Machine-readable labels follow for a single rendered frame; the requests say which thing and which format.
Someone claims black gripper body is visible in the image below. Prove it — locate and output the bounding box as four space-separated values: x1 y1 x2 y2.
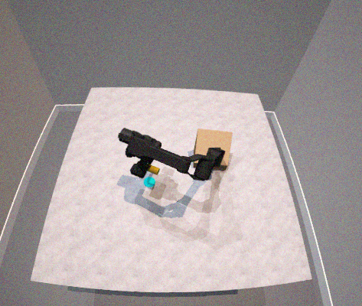
130 141 161 179

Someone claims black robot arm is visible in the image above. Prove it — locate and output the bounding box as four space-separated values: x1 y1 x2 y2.
118 128 225 181

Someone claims yellow cylinder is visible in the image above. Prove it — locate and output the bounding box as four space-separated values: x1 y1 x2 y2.
148 164 160 175

